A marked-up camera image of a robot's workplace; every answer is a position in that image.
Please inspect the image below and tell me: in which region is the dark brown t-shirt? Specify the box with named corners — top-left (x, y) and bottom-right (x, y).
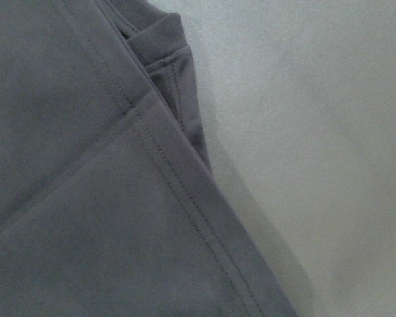
top-left (0, 1), bottom-right (295, 316)

